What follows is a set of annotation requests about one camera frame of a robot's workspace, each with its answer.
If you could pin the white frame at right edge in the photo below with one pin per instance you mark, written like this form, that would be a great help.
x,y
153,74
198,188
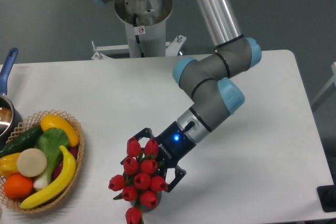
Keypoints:
x,y
324,92

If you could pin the beige round disc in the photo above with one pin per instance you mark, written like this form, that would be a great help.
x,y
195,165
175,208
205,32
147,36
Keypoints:
x,y
31,162

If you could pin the dark red vegetable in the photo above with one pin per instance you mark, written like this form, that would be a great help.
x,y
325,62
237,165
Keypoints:
x,y
58,169

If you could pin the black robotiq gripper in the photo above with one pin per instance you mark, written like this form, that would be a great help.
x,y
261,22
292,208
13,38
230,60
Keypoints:
x,y
174,144

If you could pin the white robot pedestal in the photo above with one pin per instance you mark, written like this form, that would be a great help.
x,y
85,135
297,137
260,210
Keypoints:
x,y
145,27

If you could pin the yellow bell pepper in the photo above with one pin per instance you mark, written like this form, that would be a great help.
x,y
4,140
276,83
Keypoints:
x,y
8,165

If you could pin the red tulip bouquet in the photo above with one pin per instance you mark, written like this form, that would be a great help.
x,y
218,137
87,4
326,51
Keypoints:
x,y
131,168

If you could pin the blue handled saucepan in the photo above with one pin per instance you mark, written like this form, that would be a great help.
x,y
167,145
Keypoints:
x,y
10,117

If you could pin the green bok choy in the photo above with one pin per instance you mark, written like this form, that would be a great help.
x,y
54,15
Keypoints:
x,y
49,143

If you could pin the green cucumber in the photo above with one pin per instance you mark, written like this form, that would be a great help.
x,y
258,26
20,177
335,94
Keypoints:
x,y
22,142

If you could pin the black device at table edge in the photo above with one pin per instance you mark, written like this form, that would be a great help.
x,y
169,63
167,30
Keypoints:
x,y
327,197

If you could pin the yellow banana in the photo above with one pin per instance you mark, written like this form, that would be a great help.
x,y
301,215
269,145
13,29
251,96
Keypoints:
x,y
57,186

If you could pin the yellow squash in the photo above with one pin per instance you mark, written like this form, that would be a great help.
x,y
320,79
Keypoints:
x,y
55,121

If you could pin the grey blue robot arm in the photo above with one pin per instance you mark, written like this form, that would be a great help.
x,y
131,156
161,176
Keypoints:
x,y
207,82

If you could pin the orange fruit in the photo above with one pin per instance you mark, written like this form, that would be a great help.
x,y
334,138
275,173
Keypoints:
x,y
18,186

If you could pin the woven wicker basket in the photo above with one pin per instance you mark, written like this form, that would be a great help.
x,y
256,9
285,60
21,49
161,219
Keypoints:
x,y
26,124

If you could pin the dark grey ribbed vase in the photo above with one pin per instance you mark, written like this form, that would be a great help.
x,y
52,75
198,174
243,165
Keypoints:
x,y
145,191

